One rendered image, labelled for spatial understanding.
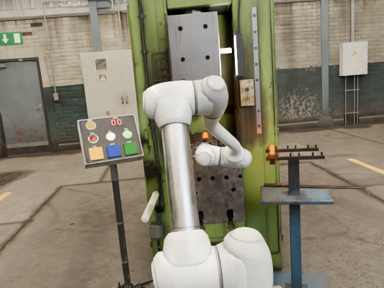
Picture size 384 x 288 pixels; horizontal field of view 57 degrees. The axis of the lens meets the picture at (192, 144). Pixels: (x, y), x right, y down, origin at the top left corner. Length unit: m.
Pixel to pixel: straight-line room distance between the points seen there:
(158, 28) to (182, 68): 0.33
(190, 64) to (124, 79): 5.41
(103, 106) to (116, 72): 0.75
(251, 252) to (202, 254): 0.15
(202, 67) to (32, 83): 6.76
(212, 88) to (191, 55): 0.94
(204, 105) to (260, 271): 0.59
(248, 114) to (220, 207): 0.63
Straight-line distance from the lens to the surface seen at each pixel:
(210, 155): 1.76
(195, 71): 2.18
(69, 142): 8.54
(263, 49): 2.36
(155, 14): 2.38
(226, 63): 2.67
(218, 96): 1.28
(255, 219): 2.53
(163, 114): 1.26
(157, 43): 2.35
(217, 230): 2.33
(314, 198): 2.14
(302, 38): 8.85
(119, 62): 7.57
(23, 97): 8.74
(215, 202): 2.26
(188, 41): 2.19
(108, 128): 2.15
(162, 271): 1.17
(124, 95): 7.55
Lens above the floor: 1.38
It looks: 10 degrees down
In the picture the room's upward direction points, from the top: 5 degrees counter-clockwise
